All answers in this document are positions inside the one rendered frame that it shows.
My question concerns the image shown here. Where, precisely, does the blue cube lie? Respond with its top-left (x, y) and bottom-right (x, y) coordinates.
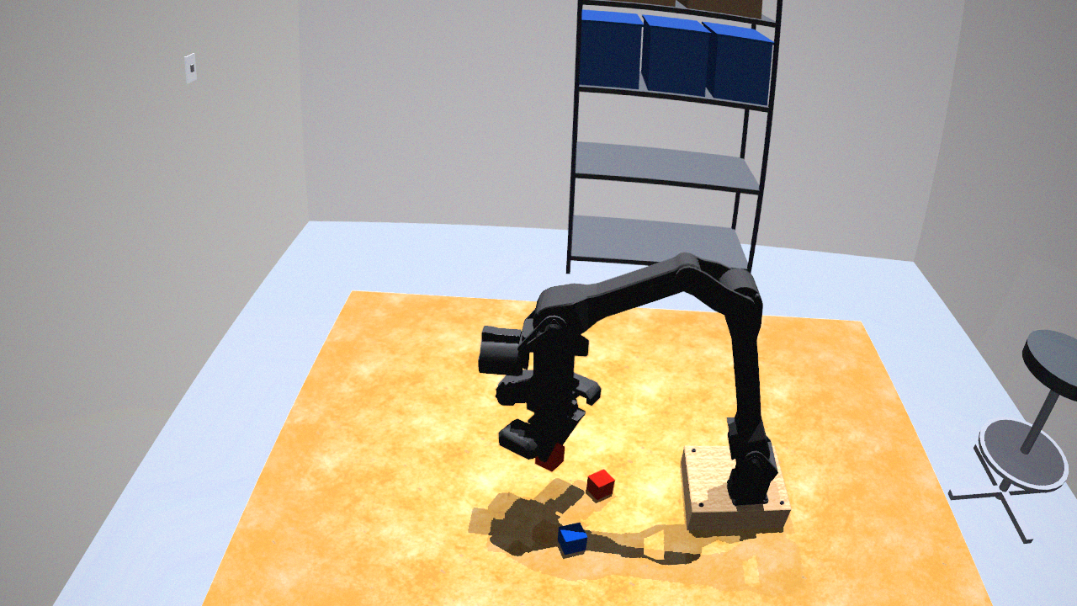
top-left (558, 522), bottom-right (587, 555)

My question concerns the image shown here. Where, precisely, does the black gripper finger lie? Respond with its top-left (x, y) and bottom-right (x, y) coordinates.
top-left (553, 407), bottom-right (586, 445)
top-left (539, 435), bottom-right (558, 463)

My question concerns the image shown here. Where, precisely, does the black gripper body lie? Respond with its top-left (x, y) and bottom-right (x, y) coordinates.
top-left (498, 372), bottom-right (602, 460)

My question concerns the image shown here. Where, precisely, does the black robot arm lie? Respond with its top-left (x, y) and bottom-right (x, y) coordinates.
top-left (478, 252), bottom-right (778, 506)

